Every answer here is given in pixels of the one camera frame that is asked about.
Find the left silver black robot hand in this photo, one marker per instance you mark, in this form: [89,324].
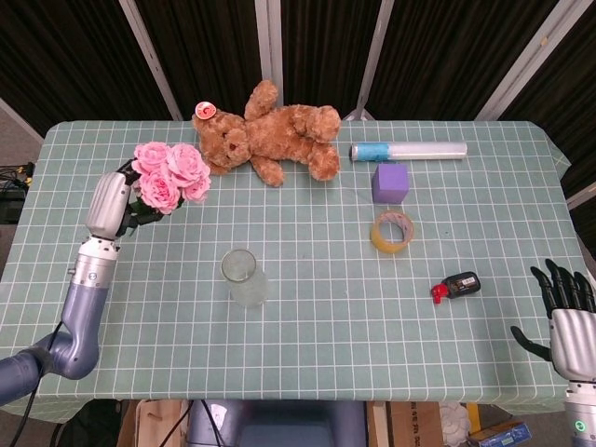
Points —
[107,205]

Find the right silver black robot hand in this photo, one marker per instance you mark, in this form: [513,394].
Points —
[575,340]

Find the pink artificial rose bouquet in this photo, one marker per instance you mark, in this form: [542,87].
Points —
[158,186]

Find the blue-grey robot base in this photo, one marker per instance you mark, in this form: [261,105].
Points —
[279,423]

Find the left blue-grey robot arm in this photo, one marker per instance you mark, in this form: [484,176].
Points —
[84,326]

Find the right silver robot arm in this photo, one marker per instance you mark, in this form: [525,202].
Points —
[582,419]

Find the clear glass cup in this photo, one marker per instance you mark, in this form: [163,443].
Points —
[247,288]

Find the green checked tablecloth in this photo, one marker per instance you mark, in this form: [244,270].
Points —
[326,326]

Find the black electronic equipment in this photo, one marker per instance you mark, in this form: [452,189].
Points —
[11,205]

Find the blue carton box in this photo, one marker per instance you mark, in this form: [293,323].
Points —
[500,435]

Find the black bottle with red cap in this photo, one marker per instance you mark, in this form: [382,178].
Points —
[461,284]

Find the black curtain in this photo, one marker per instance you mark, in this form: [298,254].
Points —
[60,51]

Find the brown plush teddy bear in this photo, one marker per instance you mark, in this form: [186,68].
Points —
[279,139]

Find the yellow adhesive tape roll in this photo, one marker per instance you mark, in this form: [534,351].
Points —
[384,244]

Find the light wooden plank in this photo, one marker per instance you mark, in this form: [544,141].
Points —
[378,426]

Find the black bag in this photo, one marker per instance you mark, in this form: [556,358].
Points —
[88,426]

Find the clear tube blue label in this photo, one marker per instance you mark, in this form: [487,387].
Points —
[428,150]

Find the purple foam cube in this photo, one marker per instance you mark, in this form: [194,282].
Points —
[390,184]

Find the white metal frame pole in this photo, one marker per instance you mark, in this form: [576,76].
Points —
[149,56]
[370,60]
[269,42]
[582,194]
[526,60]

